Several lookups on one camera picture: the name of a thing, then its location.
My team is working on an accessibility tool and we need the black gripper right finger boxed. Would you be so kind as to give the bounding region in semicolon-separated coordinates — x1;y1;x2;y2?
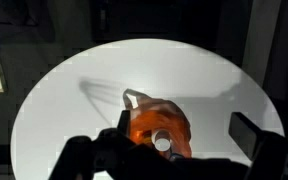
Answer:
228;111;269;162

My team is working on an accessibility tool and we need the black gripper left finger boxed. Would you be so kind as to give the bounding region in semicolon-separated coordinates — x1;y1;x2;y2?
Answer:
116;109;132;138

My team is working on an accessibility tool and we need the orange plastic bag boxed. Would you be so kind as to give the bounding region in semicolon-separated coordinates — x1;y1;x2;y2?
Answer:
121;87;194;160

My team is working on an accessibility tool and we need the white and blue bottle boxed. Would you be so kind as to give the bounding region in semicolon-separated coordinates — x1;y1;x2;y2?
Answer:
151;129;186;160

